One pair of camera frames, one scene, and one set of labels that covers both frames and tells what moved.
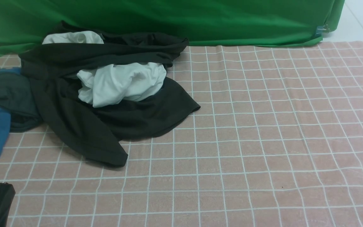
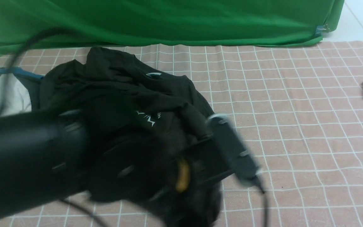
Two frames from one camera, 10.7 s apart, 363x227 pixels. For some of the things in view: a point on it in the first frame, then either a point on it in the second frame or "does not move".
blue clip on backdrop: [321, 29] does not move
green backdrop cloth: [7, 26] does not move
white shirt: [108, 83] → [3, 96]
